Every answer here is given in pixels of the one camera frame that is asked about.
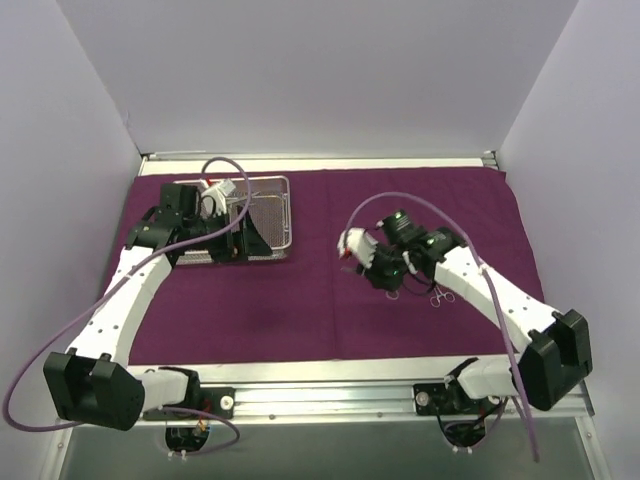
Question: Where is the wire mesh instrument tray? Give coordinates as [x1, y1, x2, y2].
[177, 175, 293, 266]

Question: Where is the purple cloth wrap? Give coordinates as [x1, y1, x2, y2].
[130, 167, 543, 365]

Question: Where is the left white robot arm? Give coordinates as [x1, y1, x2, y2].
[43, 179, 272, 431]

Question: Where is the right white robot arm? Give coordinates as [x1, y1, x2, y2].
[340, 210, 593, 413]

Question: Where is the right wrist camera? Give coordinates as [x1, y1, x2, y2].
[337, 228, 378, 269]

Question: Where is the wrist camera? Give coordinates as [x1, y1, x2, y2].
[337, 228, 378, 269]
[201, 178, 236, 202]

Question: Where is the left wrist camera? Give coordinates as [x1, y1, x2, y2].
[201, 178, 236, 202]

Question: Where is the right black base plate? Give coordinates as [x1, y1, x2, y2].
[412, 381, 500, 417]

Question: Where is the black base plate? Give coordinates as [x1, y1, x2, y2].
[412, 381, 500, 417]
[196, 386, 236, 420]

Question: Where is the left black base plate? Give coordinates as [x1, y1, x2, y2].
[196, 386, 236, 420]

